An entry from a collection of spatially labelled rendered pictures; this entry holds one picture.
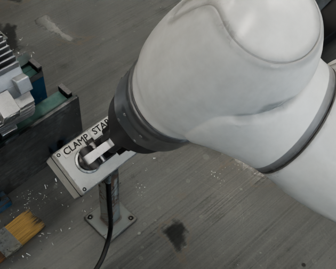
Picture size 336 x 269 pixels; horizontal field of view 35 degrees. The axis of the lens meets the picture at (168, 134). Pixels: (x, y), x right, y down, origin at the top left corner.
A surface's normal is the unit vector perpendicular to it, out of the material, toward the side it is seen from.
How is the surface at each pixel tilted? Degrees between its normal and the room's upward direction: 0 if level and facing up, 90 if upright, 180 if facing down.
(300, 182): 88
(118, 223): 0
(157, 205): 0
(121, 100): 75
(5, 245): 0
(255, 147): 91
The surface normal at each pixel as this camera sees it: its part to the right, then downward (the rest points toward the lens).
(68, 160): 0.39, -0.24
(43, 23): 0.06, -0.60
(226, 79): -0.36, 0.67
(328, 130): 0.15, 0.11
